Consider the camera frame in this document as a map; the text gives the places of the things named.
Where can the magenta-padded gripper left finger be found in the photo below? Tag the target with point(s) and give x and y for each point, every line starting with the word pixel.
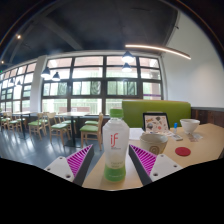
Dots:
pixel 58 165

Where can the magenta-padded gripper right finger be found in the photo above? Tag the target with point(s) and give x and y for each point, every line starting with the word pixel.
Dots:
pixel 163 165

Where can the clear green-capped drink bottle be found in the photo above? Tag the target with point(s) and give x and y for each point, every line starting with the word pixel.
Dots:
pixel 115 146

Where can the flat round red coaster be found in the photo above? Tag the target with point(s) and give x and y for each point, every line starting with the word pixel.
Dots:
pixel 183 151

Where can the beige paper cup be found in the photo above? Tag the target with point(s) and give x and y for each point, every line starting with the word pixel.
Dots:
pixel 153 142

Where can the small grey card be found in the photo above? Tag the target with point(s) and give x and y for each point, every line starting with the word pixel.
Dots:
pixel 176 137

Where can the small brown packet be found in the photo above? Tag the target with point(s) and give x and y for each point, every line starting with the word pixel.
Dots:
pixel 190 137

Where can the small blue-capped bottle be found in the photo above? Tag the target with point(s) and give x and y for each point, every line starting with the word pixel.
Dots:
pixel 175 128

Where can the wooden chairs with green seats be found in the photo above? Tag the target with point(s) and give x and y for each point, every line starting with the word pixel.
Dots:
pixel 60 126

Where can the white paper sheet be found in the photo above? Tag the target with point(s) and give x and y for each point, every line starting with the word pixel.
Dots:
pixel 135 134

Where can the black-framed tablet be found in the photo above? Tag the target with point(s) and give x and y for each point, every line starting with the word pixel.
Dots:
pixel 156 122

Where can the white paper napkin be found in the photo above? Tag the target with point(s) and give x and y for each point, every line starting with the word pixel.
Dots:
pixel 197 136

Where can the white ceramic bowl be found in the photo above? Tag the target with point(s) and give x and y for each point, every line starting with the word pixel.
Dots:
pixel 190 125

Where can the wooden dining table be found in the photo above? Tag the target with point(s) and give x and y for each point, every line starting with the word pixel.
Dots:
pixel 74 114

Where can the green upholstered bench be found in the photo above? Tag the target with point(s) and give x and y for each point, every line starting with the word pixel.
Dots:
pixel 156 108

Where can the dark pendant ceiling lamps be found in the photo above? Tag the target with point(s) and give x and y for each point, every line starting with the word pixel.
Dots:
pixel 127 58

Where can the curved linear ceiling light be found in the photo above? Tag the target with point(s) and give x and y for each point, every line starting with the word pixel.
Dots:
pixel 156 48

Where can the black-framed window wall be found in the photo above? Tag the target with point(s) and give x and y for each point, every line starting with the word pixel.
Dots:
pixel 88 88

